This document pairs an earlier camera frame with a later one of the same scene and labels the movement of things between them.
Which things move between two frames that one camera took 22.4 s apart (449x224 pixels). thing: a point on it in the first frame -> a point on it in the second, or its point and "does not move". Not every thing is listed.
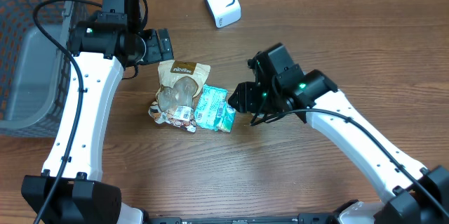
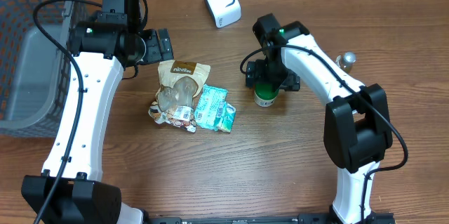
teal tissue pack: [226, 120] does not move
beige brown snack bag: [179, 83] does not move
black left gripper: [151, 53] does not move
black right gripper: [248, 95] -> [259, 74]
